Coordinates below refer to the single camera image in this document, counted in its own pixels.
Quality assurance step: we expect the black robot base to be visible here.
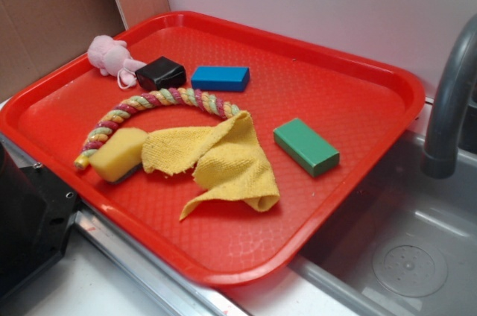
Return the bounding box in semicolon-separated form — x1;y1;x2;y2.
1;147;79;301

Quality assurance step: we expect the brown cardboard panel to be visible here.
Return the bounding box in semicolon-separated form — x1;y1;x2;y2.
1;0;169;101

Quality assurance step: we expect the pink plush bunny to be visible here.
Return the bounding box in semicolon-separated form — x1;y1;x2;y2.
87;35;146;89

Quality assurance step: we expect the green rectangular block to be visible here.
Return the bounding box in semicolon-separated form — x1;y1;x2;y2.
274;118;341;177

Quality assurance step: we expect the multicolour braided rope toy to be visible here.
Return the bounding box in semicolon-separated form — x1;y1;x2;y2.
74;87;240;171

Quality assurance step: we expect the black rectangular block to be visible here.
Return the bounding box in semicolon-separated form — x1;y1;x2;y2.
136;57;187;91

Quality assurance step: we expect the grey sink faucet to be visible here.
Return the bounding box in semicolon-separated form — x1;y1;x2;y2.
421;16;476;179

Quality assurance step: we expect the blue rectangular block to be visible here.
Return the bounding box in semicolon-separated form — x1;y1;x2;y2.
191;66;250;92

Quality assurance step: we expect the yellow cloth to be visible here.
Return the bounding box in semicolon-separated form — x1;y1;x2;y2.
142;111;280;220

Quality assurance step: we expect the yellow sponge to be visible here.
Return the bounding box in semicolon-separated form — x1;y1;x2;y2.
89;127;148;183

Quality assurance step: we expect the grey toy sink basin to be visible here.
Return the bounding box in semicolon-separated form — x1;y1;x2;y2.
291;133;476;315

